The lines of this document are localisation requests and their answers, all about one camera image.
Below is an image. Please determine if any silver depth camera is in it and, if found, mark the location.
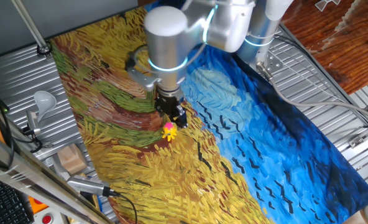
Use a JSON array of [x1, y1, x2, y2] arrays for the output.
[[66, 174, 120, 197]]

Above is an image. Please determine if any grey base cable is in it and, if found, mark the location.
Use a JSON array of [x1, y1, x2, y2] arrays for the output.
[[256, 61, 368, 125]]

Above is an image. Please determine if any black camera cable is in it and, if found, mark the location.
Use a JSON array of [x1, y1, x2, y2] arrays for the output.
[[109, 189, 139, 224]]

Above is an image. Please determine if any painted wheat field cloth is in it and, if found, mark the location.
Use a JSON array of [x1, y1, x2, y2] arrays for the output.
[[48, 6, 368, 224]]

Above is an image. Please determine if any grey box with red button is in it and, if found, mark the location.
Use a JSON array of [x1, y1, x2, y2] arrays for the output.
[[31, 210, 65, 224]]

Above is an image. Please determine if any large wooden block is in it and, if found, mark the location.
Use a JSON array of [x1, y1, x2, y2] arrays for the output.
[[57, 143, 88, 175]]

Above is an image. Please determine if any yellow toy with pink top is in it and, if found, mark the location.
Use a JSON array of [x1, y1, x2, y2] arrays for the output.
[[161, 121, 178, 142]]

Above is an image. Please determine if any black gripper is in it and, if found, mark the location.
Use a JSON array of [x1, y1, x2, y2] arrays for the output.
[[154, 91, 189, 129]]

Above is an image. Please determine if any black keyboard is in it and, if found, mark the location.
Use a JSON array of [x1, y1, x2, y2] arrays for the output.
[[0, 173, 34, 224]]

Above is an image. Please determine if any clear acrylic piece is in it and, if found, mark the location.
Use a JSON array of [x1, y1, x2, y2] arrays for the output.
[[314, 0, 342, 12]]

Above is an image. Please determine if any pale grey plastic ladle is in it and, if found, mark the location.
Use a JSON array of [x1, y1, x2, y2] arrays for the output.
[[34, 90, 58, 123]]

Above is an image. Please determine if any grey camera bracket with cables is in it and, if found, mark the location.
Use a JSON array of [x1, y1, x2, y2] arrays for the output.
[[21, 110, 53, 154]]

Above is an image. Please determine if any aluminium frame beam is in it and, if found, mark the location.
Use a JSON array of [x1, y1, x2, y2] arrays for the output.
[[0, 128, 114, 224]]

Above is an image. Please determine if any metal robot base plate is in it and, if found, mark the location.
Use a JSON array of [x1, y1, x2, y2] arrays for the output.
[[258, 50, 284, 74]]

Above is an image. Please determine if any orange box with red button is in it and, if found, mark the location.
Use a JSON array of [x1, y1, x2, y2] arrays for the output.
[[27, 195, 50, 215]]

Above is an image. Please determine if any metal pole with black foot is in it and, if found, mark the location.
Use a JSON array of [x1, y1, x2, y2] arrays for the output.
[[11, 0, 53, 57]]

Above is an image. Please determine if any small metal corner bracket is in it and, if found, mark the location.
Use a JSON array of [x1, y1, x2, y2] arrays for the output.
[[347, 134, 366, 149]]

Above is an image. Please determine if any brown wooden table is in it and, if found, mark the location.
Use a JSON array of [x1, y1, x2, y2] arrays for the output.
[[279, 0, 368, 96]]

